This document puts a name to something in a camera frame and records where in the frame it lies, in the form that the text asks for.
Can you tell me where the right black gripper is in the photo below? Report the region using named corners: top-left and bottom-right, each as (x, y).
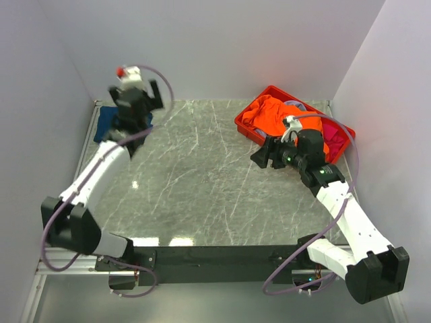
top-left (250, 135), bottom-right (307, 172)

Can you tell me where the blue mickey t shirt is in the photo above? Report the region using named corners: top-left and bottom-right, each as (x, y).
top-left (94, 106), bottom-right (152, 146)

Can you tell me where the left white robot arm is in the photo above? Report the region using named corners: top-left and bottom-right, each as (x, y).
top-left (41, 79), bottom-right (164, 271)

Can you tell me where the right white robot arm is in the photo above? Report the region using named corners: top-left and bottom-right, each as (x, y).
top-left (251, 129), bottom-right (409, 304)

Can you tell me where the orange t shirt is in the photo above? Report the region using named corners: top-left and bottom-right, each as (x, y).
top-left (235, 94), bottom-right (320, 146)

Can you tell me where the red plastic bin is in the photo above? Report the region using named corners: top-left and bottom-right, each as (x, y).
top-left (234, 85), bottom-right (350, 163)

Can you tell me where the lavender t shirt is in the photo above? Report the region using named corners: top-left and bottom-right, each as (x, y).
top-left (284, 100), bottom-right (307, 111)

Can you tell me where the magenta t shirt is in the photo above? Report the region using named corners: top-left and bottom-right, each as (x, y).
top-left (323, 122), bottom-right (347, 163)

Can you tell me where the black base beam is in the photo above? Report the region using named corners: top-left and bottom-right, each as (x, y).
top-left (96, 245), bottom-right (304, 287)

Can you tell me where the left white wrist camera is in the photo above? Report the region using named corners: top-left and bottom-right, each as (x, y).
top-left (117, 66), bottom-right (145, 90)

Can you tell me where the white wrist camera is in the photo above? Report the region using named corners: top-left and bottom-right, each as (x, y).
top-left (281, 115), bottom-right (302, 143)
top-left (117, 66), bottom-right (145, 90)

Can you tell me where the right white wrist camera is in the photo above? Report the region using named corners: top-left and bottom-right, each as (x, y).
top-left (281, 115), bottom-right (302, 143)

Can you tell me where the aluminium rail frame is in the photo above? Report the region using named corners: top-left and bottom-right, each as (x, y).
top-left (36, 248), bottom-right (97, 275)

